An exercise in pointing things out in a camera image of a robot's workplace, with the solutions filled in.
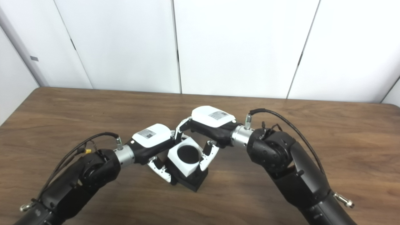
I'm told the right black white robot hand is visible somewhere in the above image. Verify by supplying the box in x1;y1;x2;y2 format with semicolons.
174;106;241;172

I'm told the black cylinder peg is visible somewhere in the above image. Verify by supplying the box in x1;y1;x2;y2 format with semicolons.
162;145;209;192

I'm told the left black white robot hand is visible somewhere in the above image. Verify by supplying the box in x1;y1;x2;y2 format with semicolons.
125;123;175;185

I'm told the white square piece with hole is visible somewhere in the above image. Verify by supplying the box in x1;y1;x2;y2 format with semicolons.
167;137;203;178

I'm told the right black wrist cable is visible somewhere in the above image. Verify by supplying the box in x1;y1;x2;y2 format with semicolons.
245;108;355;209

